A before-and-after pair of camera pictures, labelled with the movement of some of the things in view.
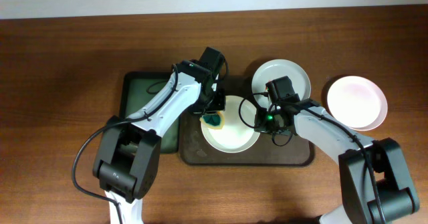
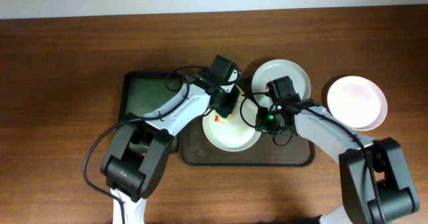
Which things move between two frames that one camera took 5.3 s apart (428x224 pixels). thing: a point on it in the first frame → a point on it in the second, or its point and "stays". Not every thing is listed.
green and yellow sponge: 212,121 → 230,115
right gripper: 261,126 stays
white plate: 273,69 stays
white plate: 360,102 stays
